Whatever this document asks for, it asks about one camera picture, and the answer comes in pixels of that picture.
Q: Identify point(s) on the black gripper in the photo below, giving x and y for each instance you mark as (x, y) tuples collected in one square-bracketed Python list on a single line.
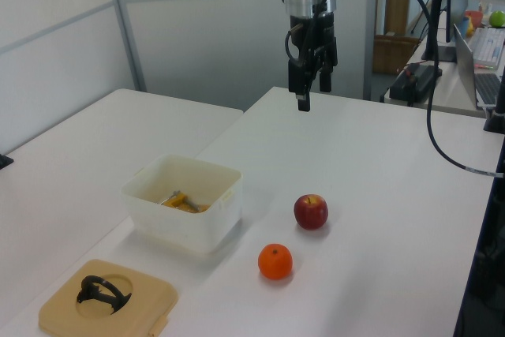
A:
[(321, 27)]

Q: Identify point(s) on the red toy apple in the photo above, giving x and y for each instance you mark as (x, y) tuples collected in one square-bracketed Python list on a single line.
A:
[(311, 212)]

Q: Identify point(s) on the orange toy fruit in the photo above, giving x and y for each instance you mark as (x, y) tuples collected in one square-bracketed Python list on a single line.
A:
[(275, 262)]

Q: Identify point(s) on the white plastic container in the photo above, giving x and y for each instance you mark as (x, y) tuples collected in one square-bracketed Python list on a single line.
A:
[(185, 226)]

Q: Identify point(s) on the beige container lid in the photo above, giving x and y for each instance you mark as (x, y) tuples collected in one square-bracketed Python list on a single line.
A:
[(59, 313)]

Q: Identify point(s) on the brown wooden cabinet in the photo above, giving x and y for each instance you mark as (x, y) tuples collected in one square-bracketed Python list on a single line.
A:
[(394, 49)]

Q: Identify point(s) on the black power box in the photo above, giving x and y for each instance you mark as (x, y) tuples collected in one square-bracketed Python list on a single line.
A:
[(414, 80)]

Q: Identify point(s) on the black monitor stand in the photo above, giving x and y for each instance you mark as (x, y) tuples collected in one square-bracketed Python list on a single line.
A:
[(436, 37)]

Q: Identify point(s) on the silver laptop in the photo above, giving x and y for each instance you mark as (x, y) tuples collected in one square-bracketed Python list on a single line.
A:
[(465, 64)]

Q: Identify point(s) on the red cup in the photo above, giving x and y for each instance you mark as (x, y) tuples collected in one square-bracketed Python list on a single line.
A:
[(475, 17)]

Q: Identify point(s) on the grey metal piece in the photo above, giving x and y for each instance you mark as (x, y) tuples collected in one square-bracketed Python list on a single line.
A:
[(185, 199)]

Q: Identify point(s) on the white keyboard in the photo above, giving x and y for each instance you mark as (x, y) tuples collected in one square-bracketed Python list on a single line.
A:
[(489, 47)]

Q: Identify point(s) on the yellow toy food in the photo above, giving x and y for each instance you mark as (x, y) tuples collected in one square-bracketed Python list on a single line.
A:
[(177, 203)]

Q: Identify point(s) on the green toy apple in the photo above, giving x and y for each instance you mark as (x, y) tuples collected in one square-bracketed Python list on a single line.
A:
[(498, 19)]

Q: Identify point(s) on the black clamp post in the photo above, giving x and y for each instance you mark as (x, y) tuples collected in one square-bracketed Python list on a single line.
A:
[(498, 112)]

